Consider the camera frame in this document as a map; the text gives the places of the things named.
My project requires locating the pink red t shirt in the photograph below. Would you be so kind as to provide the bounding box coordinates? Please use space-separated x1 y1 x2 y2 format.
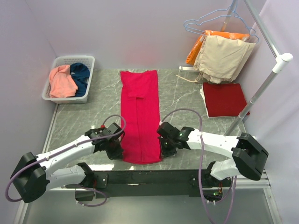
120 70 161 165

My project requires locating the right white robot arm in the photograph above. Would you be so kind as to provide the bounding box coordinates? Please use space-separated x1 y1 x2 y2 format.
157 122 269 188

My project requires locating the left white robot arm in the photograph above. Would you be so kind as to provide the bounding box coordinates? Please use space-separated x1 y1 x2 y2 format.
9 123 125 203

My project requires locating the black base beam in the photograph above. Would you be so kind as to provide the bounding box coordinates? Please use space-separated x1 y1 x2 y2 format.
65 169 232 202

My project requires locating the folded dark red t shirt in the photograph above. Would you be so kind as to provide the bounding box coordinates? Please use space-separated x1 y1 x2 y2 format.
201 83 247 118

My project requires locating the white plastic laundry basket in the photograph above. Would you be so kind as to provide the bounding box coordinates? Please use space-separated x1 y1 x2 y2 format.
42 56 95 104

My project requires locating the salmon pink t shirt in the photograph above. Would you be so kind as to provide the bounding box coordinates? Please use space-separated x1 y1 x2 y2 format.
49 65 78 98

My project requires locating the dark blue t shirt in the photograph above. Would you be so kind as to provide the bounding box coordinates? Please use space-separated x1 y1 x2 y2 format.
70 63 90 97

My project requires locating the orange hanging garment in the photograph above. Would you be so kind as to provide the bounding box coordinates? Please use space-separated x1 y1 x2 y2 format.
185 29 251 66

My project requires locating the beige hanging garment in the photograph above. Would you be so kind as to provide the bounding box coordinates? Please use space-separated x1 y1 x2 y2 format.
193 35 256 84

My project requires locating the metal clothes rack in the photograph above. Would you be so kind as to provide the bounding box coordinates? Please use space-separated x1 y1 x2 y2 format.
178 0 294 146

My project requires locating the aluminium rail frame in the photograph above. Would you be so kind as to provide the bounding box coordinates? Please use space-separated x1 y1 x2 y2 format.
15 175 280 224

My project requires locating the blue wire hanger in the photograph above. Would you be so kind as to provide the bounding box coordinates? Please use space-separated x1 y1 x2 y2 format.
183 0 260 43

